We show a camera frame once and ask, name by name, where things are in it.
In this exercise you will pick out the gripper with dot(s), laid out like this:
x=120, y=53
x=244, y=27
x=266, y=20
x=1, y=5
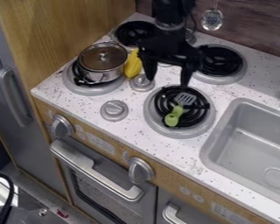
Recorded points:
x=170, y=46

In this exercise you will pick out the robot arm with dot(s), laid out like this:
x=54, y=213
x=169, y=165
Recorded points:
x=167, y=10

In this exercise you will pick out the yellow toy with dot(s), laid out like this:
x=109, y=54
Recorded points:
x=132, y=66

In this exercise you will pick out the toy stove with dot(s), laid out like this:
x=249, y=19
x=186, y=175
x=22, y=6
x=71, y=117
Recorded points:
x=119, y=110

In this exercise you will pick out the silver pot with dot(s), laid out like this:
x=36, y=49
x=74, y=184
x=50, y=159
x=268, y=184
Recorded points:
x=103, y=74

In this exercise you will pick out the silver lid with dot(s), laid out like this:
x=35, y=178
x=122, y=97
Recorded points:
x=102, y=56

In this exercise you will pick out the silver slotted spoon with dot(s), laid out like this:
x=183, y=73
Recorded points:
x=212, y=19

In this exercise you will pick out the toy sink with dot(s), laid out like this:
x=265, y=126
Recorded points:
x=251, y=148

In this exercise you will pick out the grey toy fridge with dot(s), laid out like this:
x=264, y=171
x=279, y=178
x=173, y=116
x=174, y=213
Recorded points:
x=17, y=116

